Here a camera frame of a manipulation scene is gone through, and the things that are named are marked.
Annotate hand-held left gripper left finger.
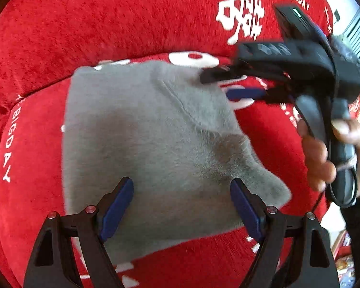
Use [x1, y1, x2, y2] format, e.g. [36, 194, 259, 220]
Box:
[23, 177, 134, 288]

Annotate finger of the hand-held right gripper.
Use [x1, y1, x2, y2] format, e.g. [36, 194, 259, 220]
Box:
[226, 87, 294, 103]
[199, 64, 291, 84]

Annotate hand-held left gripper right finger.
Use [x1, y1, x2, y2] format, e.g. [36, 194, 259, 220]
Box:
[230, 178, 340, 288]

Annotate grey fleece cloth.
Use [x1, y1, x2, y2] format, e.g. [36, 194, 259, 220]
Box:
[61, 60, 292, 264]

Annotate person's right hand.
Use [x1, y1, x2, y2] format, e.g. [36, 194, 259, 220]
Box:
[297, 119, 360, 198]

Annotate grey slatted rack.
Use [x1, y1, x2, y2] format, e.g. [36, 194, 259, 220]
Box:
[342, 6, 360, 63]

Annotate colourful boxes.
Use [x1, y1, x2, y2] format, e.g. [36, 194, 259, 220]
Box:
[331, 229, 357, 288]

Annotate red printed blanket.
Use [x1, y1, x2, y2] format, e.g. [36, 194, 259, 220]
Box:
[0, 0, 360, 288]

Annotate black cable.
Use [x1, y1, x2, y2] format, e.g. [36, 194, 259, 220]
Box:
[311, 153, 359, 214]

